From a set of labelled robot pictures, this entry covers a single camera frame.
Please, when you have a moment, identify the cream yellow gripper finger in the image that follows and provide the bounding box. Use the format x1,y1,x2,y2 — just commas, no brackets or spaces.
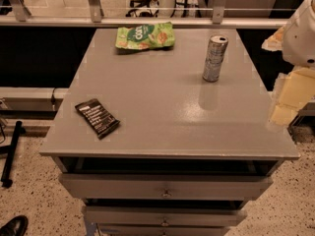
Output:
270,67,315,126

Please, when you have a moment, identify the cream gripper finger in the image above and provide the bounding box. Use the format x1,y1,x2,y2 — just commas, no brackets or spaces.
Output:
262,27,284,51

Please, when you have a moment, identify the black rxbar chocolate wrapper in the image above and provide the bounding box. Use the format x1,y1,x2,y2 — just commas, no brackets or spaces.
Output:
75,98,120,140

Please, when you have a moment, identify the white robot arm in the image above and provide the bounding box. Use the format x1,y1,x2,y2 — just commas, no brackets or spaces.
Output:
262,0,315,126

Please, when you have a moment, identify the silver redbull can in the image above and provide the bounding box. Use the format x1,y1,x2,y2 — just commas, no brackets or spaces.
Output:
203,34,228,83

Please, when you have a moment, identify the green chip bag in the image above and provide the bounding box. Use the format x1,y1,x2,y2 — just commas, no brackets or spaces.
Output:
115,22,175,50

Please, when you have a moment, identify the black office chair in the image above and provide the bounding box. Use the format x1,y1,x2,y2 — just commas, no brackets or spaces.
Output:
126,0,158,17

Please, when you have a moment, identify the grey drawer cabinet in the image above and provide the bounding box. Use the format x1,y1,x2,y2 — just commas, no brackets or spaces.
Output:
38,28,301,236

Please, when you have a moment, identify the bottom grey drawer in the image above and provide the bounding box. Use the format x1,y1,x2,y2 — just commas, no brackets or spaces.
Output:
99,224,228,236

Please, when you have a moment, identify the grey drawer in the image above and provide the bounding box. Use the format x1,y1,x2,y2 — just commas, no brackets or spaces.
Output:
83,206,247,227
99,224,228,236
60,174,273,201

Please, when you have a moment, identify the middle grey drawer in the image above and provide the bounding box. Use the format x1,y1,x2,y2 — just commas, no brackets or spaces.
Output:
83,206,247,227

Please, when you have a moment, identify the top grey drawer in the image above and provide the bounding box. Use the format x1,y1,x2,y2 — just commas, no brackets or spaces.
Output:
60,174,273,201

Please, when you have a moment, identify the black metal stand leg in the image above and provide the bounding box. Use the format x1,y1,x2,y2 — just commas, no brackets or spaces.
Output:
0,121,26,188

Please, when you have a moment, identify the black leather shoe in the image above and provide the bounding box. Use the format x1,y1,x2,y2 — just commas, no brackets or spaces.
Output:
0,215,29,236

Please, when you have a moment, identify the metal railing frame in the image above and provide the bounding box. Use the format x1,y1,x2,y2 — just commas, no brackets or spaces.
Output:
0,0,315,30

